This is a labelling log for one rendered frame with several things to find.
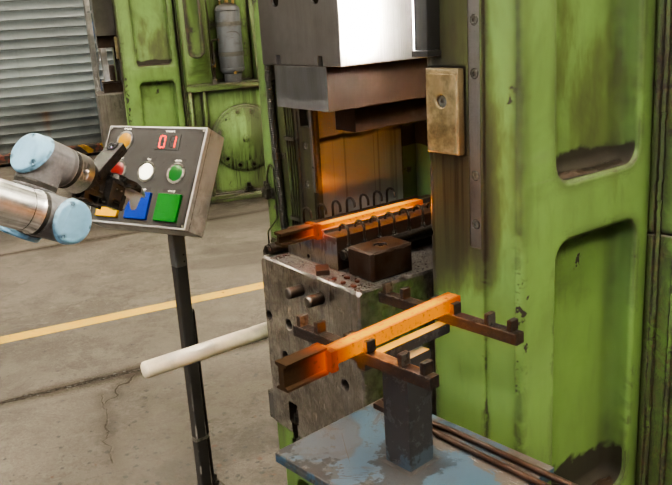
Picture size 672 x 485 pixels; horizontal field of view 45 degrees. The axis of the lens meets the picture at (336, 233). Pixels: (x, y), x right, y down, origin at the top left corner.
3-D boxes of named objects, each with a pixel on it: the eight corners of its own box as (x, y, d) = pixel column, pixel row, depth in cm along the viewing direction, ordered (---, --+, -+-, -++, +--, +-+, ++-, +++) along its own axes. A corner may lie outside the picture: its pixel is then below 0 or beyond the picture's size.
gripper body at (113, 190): (100, 210, 192) (64, 195, 182) (109, 176, 194) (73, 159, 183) (125, 212, 189) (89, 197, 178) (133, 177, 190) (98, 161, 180)
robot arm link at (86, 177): (57, 149, 180) (89, 150, 175) (72, 156, 184) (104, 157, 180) (47, 187, 178) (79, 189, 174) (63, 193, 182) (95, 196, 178)
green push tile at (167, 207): (174, 222, 205) (180, 194, 207) (151, 220, 208) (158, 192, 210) (178, 224, 207) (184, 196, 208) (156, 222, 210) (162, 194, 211)
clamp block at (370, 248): (372, 283, 170) (371, 254, 168) (348, 274, 177) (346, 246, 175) (414, 270, 177) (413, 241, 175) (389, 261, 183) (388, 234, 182)
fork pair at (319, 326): (317, 334, 135) (316, 323, 134) (296, 326, 139) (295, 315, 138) (411, 296, 149) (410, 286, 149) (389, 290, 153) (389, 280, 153)
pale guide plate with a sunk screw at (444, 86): (458, 156, 159) (456, 69, 154) (426, 151, 166) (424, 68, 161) (465, 154, 160) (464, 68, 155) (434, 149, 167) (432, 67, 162)
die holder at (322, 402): (368, 483, 177) (358, 293, 165) (274, 420, 206) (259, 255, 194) (534, 400, 209) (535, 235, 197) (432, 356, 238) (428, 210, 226)
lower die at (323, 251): (338, 270, 179) (336, 234, 177) (288, 252, 195) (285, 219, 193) (469, 231, 203) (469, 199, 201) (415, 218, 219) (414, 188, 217)
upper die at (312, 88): (328, 112, 170) (326, 66, 167) (277, 106, 185) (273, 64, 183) (467, 91, 194) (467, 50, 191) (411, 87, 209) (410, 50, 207)
